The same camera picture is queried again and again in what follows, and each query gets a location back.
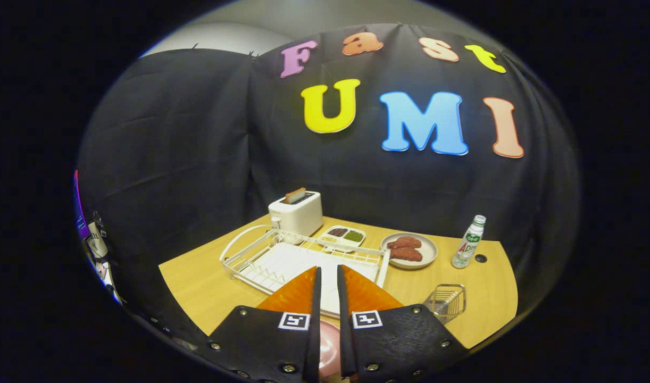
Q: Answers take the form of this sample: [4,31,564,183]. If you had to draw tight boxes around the pink plate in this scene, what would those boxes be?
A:
[319,319,343,379]

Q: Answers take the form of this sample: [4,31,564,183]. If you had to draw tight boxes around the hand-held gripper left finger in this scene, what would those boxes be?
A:
[207,265,323,383]

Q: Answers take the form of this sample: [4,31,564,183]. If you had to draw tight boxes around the white divided tray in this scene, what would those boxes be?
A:
[319,225,367,252]

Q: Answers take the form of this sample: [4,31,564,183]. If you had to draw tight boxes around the beige plate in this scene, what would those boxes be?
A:
[380,232,438,270]

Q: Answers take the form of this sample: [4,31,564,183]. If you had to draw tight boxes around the white toaster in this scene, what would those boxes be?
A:
[268,191,324,237]

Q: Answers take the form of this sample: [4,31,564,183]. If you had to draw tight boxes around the metal wire basket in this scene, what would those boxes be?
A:
[423,284,466,324]

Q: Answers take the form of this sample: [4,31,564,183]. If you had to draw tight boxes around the white drink bottle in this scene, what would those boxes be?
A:
[452,215,487,269]

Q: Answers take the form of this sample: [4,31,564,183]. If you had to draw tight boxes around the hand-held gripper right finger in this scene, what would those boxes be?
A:
[336,264,470,383]

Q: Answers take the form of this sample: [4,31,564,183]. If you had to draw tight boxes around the white wire dish rack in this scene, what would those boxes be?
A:
[219,224,391,320]

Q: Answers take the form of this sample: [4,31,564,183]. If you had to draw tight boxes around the white printed object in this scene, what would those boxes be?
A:
[86,221,110,259]

